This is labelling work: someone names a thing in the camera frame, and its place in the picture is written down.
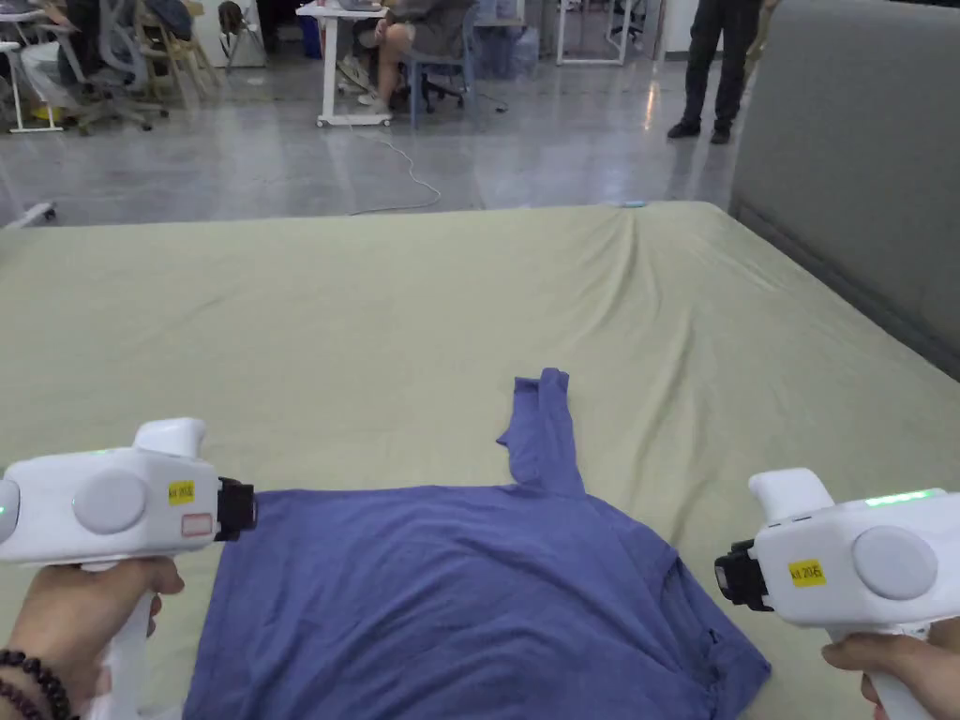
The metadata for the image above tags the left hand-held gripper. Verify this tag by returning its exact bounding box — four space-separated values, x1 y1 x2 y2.
0 417 257 720

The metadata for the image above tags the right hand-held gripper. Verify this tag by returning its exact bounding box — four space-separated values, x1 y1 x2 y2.
713 468 960 720

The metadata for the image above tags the person's left forearm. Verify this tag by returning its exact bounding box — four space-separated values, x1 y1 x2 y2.
0 633 80 720

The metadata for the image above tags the person's right hand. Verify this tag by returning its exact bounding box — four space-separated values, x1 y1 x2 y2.
821 633 960 707

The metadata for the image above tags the person's left hand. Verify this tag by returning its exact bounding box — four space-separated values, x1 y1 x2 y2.
7 558 186 720

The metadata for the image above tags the bed with pale green sheet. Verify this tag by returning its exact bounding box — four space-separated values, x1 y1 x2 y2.
0 200 960 720

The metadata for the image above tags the blue shirt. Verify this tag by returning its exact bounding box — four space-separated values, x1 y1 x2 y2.
182 367 773 720

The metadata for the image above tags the grey padded headboard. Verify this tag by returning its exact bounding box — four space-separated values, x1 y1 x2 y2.
727 0 960 379

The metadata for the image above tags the grey office chair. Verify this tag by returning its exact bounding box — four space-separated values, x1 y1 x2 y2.
36 0 172 138

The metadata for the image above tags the wooden chair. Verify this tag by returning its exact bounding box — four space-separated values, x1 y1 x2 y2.
141 0 224 101

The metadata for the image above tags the white desk on casters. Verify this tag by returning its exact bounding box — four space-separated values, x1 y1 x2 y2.
295 0 397 129

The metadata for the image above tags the blue plastic chair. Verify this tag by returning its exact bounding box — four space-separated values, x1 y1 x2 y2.
407 10 478 130

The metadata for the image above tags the clear plastic bag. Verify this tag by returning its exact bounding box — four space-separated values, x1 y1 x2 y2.
476 24 541 82

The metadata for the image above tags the white floor cable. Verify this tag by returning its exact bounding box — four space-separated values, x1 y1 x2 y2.
347 122 443 218

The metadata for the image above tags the white frame table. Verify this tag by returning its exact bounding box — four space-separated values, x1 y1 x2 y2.
555 0 640 68

